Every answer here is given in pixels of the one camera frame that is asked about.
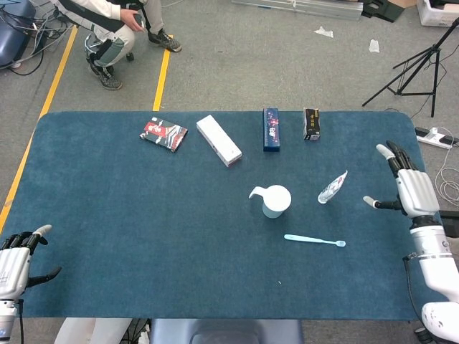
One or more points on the white and pink box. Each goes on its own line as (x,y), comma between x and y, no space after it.
(218,141)

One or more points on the white plastic bin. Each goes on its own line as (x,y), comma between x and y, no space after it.
(435,16)

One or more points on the dark blue long box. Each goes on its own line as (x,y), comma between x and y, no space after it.
(272,129)

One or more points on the crumpled white paper scrap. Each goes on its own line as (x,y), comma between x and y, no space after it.
(374,46)
(324,32)

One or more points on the light blue toothbrush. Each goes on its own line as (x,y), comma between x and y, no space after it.
(312,239)

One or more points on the blue felt table cover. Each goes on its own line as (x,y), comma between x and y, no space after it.
(143,215)

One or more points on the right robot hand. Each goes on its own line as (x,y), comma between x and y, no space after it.
(417,193)

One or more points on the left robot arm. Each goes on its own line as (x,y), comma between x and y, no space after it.
(7,319)

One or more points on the red black flat box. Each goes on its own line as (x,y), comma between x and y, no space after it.
(163,134)

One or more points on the dark blue machine base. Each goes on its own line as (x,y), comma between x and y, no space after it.
(12,36)

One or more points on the black tripod stand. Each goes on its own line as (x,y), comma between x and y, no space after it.
(432,53)

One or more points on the person in white top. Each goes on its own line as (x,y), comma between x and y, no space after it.
(107,36)

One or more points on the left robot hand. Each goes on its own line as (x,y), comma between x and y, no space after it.
(12,268)

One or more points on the black phone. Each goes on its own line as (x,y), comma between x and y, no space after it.
(138,19)

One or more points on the white red toothpaste tube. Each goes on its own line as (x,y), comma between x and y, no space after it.
(331,190)

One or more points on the black foam packing piece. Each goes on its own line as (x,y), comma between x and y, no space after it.
(382,10)

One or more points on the small black white box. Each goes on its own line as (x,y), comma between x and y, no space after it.
(312,123)

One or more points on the white power strip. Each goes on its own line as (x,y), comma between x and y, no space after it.
(434,138)

